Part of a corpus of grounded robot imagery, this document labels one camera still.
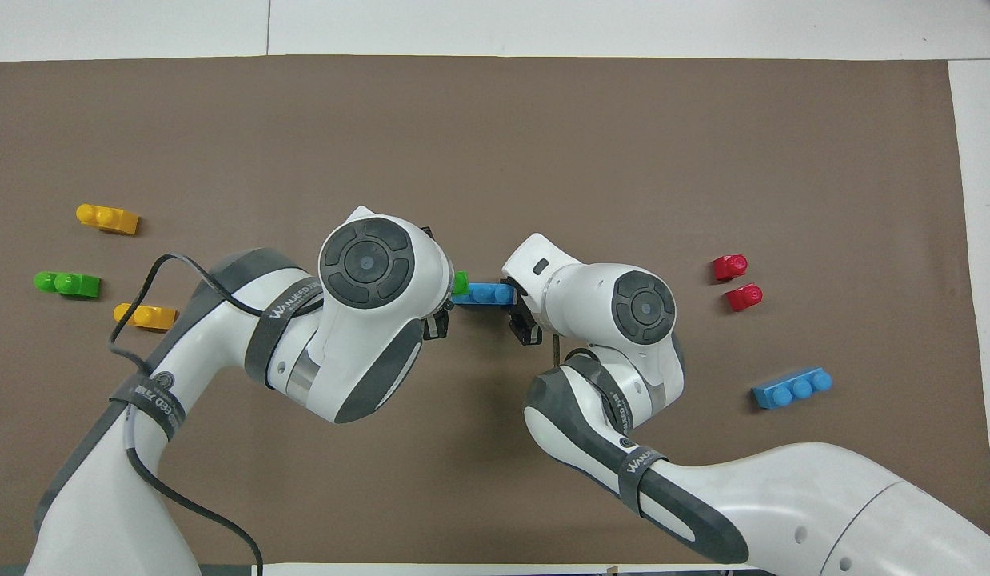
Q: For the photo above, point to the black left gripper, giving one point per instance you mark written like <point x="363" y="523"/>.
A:
<point x="437" y="324"/>

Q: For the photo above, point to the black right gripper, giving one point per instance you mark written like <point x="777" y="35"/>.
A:
<point x="528" y="328"/>

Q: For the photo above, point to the blue three-stud toy block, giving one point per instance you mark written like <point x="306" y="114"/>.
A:
<point x="791" y="390"/>
<point x="483" y="294"/>

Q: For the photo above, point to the green two-stud toy block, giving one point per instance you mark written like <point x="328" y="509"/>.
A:
<point x="461" y="282"/>
<point x="69" y="284"/>

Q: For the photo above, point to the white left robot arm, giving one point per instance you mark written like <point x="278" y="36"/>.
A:
<point x="359" y="320"/>

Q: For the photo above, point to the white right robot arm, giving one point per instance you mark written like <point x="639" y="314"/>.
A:
<point x="607" y="312"/>

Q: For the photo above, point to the red one-stud toy block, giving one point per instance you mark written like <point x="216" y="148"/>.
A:
<point x="729" y="267"/>
<point x="743" y="298"/>

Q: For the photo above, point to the yellow two-stud toy block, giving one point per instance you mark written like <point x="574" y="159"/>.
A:
<point x="147" y="317"/>
<point x="109" y="218"/>

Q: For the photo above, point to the brown table mat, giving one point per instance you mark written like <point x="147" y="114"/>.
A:
<point x="495" y="120"/>

